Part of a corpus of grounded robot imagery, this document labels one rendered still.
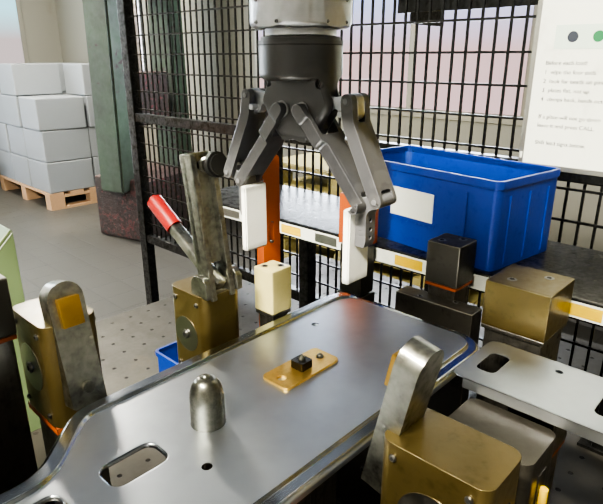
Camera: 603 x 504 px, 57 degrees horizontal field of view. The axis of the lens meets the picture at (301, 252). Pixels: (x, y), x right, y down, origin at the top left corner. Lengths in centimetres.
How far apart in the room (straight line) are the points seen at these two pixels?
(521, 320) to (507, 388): 13
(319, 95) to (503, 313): 37
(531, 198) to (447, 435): 49
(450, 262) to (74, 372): 48
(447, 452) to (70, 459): 31
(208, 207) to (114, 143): 358
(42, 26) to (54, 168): 222
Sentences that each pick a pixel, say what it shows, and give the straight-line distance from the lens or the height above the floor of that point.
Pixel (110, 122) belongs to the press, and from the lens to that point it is 423.
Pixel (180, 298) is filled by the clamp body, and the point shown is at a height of 104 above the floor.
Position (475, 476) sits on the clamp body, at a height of 104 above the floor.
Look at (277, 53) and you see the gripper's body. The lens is 49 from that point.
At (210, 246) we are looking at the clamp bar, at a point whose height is 111.
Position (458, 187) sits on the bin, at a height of 114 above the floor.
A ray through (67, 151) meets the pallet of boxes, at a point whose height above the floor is 51.
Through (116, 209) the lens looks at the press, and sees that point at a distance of 446.
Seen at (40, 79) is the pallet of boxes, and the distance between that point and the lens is 589.
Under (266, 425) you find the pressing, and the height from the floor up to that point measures 100.
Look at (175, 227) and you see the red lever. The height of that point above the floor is 112.
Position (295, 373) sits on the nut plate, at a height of 100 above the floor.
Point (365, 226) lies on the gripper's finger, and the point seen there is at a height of 118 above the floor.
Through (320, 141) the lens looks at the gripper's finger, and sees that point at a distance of 49.
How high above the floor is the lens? 132
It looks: 19 degrees down
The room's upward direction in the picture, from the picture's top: straight up
